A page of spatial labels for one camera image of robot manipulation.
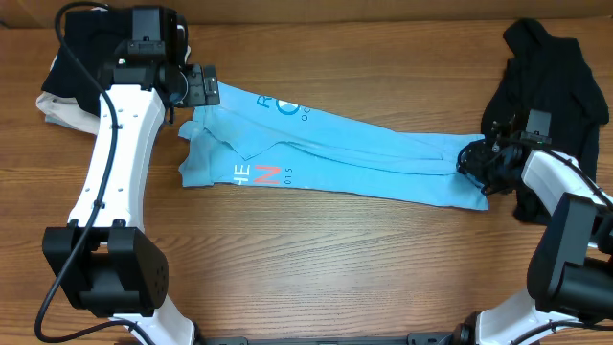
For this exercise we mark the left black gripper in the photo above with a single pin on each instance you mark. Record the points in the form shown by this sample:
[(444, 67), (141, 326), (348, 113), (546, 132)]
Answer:
[(198, 95)]

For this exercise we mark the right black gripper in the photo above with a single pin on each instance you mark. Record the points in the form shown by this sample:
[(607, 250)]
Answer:
[(470, 164)]

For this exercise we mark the light blue printed t-shirt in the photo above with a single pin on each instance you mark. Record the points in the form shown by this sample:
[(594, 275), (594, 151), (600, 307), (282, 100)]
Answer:
[(259, 141)]

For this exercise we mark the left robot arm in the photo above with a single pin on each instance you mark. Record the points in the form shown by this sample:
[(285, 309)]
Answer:
[(102, 259)]

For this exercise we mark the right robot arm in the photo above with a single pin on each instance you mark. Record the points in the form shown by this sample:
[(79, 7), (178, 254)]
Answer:
[(565, 288)]

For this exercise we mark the black t-shirt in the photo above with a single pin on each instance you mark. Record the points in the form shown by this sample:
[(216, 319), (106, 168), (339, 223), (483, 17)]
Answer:
[(549, 74)]

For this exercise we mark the folded black garment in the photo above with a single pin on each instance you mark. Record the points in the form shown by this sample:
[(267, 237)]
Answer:
[(147, 58)]

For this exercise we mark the folded beige garment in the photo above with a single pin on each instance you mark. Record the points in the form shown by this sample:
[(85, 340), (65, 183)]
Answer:
[(66, 111)]

